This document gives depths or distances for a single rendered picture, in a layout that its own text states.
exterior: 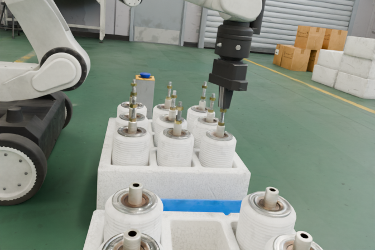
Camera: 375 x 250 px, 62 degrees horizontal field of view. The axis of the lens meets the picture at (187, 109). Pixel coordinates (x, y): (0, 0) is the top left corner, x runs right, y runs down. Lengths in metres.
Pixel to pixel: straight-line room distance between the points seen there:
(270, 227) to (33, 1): 0.87
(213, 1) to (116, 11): 5.18
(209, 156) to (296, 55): 3.75
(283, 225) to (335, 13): 6.75
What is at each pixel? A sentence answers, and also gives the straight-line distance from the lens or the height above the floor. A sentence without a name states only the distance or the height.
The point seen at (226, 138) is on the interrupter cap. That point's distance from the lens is 0.85.
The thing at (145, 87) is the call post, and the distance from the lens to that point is 1.18.
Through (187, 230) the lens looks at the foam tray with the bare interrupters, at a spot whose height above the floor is 0.16.
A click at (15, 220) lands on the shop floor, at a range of 0.97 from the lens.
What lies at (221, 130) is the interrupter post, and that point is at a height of 0.27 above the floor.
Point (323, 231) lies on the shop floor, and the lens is 1.05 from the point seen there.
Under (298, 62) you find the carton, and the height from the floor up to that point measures 0.12.
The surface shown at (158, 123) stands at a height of 0.24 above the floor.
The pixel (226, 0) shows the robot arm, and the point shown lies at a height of 0.60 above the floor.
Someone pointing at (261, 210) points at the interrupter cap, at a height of 0.25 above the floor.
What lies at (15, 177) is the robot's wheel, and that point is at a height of 0.08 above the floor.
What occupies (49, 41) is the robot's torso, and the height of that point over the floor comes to 0.43.
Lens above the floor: 0.55
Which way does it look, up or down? 17 degrees down
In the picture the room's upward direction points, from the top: 7 degrees clockwise
